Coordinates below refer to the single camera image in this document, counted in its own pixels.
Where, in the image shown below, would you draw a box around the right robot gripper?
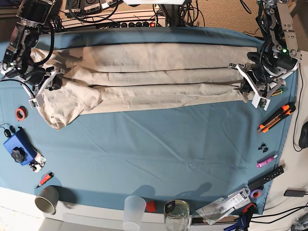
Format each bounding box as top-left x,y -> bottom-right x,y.
14,66 -> 63,91

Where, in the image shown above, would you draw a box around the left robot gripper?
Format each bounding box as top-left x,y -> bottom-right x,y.
240,51 -> 299,103

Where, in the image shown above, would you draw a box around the beige T-shirt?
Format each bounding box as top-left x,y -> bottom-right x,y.
38,43 -> 256,130

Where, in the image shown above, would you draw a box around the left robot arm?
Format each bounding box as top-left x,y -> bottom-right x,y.
236,0 -> 302,108

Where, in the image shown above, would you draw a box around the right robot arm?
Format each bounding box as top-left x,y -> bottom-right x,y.
0,0 -> 63,91

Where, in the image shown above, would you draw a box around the AA battery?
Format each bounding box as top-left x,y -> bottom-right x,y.
271,89 -> 284,97

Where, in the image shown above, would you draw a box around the orange black utility knife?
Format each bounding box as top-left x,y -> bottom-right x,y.
257,102 -> 296,133

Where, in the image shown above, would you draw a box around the orange tape roll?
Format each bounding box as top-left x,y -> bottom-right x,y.
15,106 -> 28,121

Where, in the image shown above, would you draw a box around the small black clips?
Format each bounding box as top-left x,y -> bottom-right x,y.
258,142 -> 268,153

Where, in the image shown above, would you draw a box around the blue box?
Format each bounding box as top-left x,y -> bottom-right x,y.
3,130 -> 37,166

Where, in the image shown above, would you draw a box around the purple glue tube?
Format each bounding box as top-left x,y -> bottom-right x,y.
257,155 -> 278,169

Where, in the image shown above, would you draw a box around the black knob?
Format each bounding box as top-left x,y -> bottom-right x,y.
11,147 -> 26,163

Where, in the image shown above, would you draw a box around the white small caster toy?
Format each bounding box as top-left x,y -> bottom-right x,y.
29,155 -> 46,173

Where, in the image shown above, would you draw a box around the black perforated bar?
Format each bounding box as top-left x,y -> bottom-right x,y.
248,163 -> 286,191

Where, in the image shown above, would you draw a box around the red black small tool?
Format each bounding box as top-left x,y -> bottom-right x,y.
36,172 -> 54,189

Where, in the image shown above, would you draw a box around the purple tape roll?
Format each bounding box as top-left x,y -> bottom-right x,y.
250,189 -> 263,199

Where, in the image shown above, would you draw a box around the grey mug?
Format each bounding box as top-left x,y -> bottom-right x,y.
35,186 -> 59,215

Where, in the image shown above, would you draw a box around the packaged item in plastic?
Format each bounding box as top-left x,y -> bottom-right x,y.
196,188 -> 251,225

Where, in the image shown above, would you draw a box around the blue orange bar clamp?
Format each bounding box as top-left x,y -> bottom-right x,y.
223,203 -> 257,231

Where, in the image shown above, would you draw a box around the glass jar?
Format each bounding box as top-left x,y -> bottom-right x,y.
164,199 -> 190,231

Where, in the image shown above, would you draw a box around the translucent plastic cup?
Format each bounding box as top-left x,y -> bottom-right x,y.
123,195 -> 146,231

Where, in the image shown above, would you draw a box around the red small block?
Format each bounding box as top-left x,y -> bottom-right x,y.
146,201 -> 157,213

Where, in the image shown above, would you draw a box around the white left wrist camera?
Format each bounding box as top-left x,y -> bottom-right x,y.
228,63 -> 270,111

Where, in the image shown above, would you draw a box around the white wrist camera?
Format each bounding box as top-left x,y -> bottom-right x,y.
228,63 -> 270,111
28,69 -> 64,109

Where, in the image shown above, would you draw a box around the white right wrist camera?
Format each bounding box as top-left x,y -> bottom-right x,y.
28,69 -> 64,109

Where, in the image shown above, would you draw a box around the power strip with red switch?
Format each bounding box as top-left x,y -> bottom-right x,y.
120,21 -> 163,28

